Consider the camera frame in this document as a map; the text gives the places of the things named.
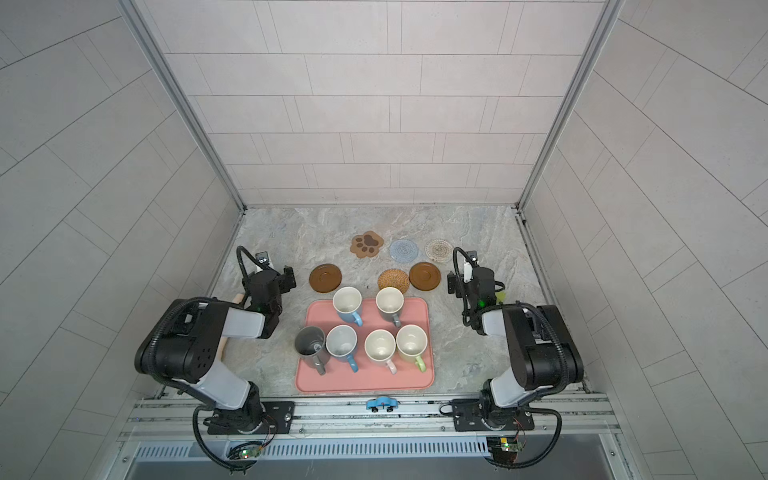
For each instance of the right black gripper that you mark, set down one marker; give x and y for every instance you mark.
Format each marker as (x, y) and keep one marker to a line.
(454, 283)

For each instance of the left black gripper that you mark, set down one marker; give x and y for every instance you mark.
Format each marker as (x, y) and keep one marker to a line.
(283, 279)

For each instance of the brown wooden round coaster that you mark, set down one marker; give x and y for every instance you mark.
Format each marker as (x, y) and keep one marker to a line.
(425, 276)
(325, 278)

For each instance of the blue knitted round coaster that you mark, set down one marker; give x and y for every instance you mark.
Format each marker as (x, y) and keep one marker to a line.
(404, 251)

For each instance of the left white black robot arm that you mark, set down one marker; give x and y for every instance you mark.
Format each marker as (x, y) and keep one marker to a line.
(181, 352)

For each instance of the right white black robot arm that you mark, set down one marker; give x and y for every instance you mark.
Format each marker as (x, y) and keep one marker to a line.
(543, 359)

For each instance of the beige wooden cylinder object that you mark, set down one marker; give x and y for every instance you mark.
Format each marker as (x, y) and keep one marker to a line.
(224, 340)

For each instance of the multicolour knitted round coaster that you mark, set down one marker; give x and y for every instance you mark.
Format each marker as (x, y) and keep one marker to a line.
(439, 251)

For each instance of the dark grey mug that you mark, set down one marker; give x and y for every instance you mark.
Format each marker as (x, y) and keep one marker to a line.
(310, 344)

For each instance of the woven rattan round coaster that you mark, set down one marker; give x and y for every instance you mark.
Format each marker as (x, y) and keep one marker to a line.
(394, 278)

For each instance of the cork paw print coaster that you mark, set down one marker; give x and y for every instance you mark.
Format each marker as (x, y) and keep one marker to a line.
(366, 245)

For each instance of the pink rectangular tray mat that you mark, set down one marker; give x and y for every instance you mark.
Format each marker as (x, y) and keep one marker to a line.
(371, 376)

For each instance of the small blue toy car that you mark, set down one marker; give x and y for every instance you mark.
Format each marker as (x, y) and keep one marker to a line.
(382, 403)

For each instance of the right circuit board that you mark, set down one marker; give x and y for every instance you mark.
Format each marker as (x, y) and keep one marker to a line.
(504, 449)

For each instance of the circuit board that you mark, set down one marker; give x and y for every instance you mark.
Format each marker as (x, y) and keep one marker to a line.
(248, 451)
(504, 449)

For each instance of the left circuit board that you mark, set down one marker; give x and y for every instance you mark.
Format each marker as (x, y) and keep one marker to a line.
(248, 451)

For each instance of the white mug blue handle rear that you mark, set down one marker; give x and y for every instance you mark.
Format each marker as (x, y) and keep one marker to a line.
(347, 301)

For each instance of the white mug green handle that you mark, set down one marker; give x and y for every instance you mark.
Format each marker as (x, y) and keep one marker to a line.
(412, 342)

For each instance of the grey mug blue handle front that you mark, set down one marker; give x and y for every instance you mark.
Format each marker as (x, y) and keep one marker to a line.
(341, 344)

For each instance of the white mug pink handle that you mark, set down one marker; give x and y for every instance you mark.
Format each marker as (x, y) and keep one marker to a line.
(380, 346)

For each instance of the aluminium mounting rail frame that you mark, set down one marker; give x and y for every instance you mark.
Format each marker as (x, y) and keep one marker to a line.
(573, 412)

